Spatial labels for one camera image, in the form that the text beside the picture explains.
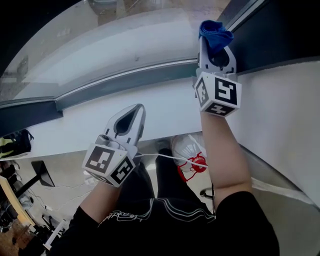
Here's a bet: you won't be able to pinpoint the white window sill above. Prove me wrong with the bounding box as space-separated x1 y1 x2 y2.
0 59 320 213

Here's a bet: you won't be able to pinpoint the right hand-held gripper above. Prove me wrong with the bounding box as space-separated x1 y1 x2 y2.
191 36 243 118

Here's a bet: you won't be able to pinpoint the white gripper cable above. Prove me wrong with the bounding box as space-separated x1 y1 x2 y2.
134 152 209 168

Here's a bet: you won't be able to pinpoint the person's black trousers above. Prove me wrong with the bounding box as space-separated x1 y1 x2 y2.
117 148 213 216

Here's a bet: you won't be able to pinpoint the clear window glass pane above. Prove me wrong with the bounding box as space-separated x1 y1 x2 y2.
0 0 232 101

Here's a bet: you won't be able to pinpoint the green and black backpack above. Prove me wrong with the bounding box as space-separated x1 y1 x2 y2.
0 129 35 160

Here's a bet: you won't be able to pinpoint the person's right forearm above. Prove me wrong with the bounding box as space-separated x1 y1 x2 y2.
200 111 253 210

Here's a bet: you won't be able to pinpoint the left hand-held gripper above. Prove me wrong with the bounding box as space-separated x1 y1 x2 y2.
81 103 147 188

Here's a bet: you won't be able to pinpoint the blue cloth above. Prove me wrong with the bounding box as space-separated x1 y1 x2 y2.
198 19 235 60

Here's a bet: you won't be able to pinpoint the person's left grey shoe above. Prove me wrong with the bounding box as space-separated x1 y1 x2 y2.
154 138 172 152

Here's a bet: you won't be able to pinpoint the person's left forearm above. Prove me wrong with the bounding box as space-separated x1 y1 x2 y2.
79 181 123 225

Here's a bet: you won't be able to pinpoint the person's black printed t-shirt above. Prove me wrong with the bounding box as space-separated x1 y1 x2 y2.
48 191 281 256

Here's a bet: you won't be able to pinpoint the dark window frame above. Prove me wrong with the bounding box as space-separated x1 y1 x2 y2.
0 0 320 137

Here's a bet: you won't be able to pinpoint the black monitor stand base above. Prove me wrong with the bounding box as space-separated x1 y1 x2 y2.
14 160 56 198

